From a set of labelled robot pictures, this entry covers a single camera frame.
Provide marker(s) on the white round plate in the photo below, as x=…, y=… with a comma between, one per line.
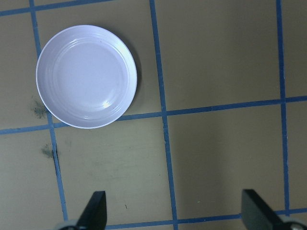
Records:
x=86, y=76

